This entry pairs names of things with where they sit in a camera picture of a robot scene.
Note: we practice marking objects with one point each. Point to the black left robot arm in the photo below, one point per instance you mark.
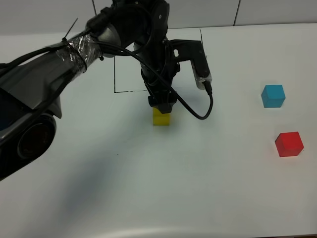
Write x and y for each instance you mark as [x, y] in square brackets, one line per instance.
[30, 86]

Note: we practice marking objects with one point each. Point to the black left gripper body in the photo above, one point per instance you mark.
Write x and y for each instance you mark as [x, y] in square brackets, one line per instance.
[159, 56]

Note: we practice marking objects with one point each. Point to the red cube block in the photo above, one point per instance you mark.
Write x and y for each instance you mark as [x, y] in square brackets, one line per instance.
[289, 144]

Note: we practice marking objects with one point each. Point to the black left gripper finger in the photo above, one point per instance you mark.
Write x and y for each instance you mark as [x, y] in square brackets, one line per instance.
[164, 108]

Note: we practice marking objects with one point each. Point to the blue cube block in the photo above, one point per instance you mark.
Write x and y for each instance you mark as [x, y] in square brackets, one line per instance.
[273, 96]

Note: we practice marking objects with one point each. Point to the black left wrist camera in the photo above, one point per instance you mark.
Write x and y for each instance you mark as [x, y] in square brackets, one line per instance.
[193, 51]

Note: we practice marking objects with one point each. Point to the yellow cube block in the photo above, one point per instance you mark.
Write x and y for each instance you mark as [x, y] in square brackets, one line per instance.
[160, 119]

